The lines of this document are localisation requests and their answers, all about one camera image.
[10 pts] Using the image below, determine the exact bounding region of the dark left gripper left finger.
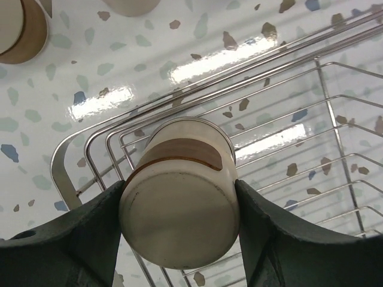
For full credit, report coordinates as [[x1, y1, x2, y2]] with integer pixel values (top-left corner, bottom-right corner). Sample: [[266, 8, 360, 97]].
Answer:
[[1, 181, 124, 286]]

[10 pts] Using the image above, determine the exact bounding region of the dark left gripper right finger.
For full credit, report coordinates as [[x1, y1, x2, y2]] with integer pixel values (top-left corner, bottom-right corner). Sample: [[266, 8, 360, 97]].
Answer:
[[235, 180, 382, 286]]

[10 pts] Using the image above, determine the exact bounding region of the steel cup with cork band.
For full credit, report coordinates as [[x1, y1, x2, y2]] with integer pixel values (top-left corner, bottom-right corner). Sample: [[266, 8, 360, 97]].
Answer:
[[1, 0, 48, 65]]

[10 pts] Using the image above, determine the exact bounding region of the tall beige cup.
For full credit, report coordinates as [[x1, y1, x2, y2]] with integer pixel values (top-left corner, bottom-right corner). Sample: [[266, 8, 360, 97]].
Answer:
[[103, 0, 160, 17]]

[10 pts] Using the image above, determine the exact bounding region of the wire dish rack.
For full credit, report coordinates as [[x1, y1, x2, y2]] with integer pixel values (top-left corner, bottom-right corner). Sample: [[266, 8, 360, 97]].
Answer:
[[51, 11, 383, 287]]

